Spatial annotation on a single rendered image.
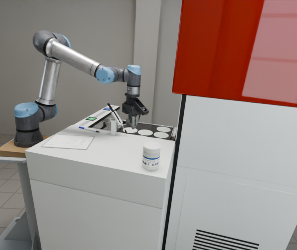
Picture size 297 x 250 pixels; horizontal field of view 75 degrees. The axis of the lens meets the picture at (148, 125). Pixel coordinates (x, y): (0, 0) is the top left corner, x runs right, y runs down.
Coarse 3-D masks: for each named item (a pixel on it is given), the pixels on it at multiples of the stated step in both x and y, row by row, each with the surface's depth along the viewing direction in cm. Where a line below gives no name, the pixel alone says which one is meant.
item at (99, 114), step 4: (96, 112) 144; (100, 112) 145; (104, 112) 147; (108, 112) 146; (92, 116) 135; (96, 116) 137; (100, 116) 136; (84, 120) 126; (96, 120) 128; (76, 124) 119; (80, 124) 120; (84, 124) 121; (88, 124) 120
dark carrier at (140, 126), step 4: (128, 124) 143; (140, 124) 144; (144, 124) 145; (148, 124) 145; (136, 128) 135; (140, 128) 136; (144, 128) 136; (148, 128) 137; (152, 128) 138; (156, 128) 138; (172, 128) 140; (124, 132) 127; (136, 132) 128; (168, 132) 132; (148, 136) 124; (152, 136) 124; (168, 136) 126
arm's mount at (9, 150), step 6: (6, 144) 110; (12, 144) 111; (0, 150) 104; (6, 150) 104; (12, 150) 105; (18, 150) 105; (24, 150) 106; (6, 156) 105; (12, 156) 105; (18, 156) 105; (24, 156) 105
